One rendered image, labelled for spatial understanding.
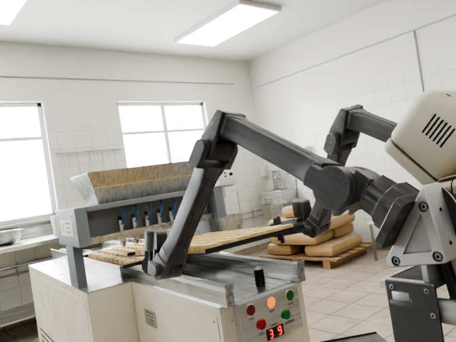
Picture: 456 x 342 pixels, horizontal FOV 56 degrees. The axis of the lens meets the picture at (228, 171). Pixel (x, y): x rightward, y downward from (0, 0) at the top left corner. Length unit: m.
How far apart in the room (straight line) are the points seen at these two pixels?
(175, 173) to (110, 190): 0.32
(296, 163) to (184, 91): 5.44
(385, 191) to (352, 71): 5.23
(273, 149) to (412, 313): 0.40
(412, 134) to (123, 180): 1.38
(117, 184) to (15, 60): 3.58
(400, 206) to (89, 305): 1.45
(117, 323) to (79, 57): 4.14
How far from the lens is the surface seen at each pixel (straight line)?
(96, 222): 1.96
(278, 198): 6.34
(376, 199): 0.74
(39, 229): 5.08
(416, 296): 0.89
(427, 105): 0.84
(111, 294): 1.92
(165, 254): 1.19
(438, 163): 0.83
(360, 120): 1.30
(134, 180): 1.99
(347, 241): 5.46
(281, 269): 1.53
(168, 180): 2.07
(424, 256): 0.72
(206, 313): 1.41
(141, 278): 1.85
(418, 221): 0.71
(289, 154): 0.86
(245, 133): 0.96
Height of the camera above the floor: 1.22
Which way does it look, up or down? 1 degrees up
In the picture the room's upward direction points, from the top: 8 degrees counter-clockwise
